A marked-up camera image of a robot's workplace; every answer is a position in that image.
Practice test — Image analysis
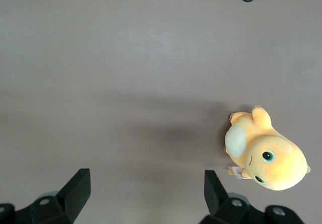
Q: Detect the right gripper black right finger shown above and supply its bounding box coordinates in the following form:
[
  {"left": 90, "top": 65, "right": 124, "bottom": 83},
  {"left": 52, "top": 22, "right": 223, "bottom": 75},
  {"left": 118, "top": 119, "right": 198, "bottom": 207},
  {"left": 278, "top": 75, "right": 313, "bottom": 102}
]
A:
[{"left": 198, "top": 170, "right": 306, "bottom": 224}]

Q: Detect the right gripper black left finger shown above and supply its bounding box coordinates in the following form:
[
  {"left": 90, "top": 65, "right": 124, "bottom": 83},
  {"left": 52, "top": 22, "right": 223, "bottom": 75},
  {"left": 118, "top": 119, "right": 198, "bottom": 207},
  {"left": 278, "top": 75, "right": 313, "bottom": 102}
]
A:
[{"left": 0, "top": 168, "right": 91, "bottom": 224}]

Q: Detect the orange plush toy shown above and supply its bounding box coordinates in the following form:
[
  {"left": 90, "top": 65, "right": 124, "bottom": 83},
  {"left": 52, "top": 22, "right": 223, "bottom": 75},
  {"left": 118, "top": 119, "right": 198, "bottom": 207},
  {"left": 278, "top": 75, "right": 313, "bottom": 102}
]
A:
[{"left": 223, "top": 104, "right": 311, "bottom": 192}]

